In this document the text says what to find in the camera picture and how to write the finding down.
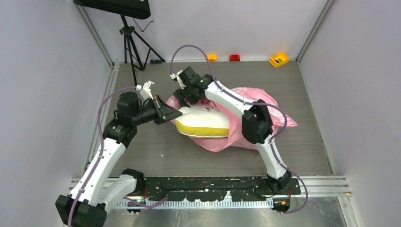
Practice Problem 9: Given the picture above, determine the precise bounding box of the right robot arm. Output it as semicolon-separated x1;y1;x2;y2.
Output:
170;67;292;194

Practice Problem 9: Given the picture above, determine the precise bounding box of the orange toy block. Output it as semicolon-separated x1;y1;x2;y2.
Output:
207;54;218;62

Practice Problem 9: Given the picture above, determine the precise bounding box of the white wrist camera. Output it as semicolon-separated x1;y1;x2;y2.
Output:
170;70;186;89
135;80;155;100

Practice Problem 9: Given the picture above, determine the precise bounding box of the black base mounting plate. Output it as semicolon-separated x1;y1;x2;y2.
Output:
133;176;301;202

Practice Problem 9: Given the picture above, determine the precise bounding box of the black light panel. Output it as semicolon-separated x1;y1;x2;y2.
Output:
73;0;151;19

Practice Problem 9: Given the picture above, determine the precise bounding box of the white yellow-edged pillow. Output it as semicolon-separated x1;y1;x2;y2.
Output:
174;106;230;138

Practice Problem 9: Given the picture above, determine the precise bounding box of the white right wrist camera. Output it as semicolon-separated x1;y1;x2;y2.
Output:
170;70;186;89

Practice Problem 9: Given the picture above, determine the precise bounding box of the red toy block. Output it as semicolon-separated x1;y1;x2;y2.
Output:
229;54;241;61

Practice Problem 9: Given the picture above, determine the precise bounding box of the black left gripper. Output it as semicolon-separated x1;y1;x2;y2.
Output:
131;95;182;126

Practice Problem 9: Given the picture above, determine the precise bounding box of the yellow toy bin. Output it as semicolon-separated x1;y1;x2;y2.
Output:
269;52;290;68

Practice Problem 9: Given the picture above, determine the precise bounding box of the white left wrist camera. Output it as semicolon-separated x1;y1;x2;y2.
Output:
135;80;155;100

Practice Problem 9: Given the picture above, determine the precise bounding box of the small black adapter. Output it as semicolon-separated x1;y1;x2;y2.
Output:
150;60;162;64

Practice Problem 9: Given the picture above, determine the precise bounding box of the pink floral pillowcase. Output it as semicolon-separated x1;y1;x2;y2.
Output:
166;87;297;152

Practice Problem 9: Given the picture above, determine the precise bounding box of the black camera tripod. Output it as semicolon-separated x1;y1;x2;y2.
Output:
119;15;166;85

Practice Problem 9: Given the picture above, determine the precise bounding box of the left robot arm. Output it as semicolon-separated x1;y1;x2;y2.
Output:
55;92;182;227

